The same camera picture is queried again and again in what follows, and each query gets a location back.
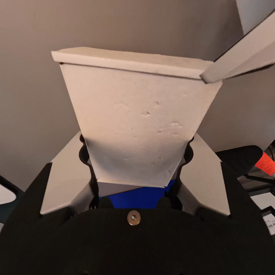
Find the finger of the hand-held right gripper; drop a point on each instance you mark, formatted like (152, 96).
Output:
(240, 58)

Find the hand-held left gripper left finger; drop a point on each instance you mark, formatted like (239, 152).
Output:
(66, 182)

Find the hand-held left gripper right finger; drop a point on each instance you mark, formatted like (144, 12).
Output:
(204, 182)

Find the white cardboard box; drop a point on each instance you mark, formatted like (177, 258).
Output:
(137, 118)

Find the white rounded plate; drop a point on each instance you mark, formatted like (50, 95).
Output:
(6, 194)

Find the white printed paper sheet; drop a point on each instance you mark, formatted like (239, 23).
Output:
(263, 200)

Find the orange tape strip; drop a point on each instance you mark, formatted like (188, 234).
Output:
(266, 164)

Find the blue plastic bin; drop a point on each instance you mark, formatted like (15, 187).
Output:
(137, 198)

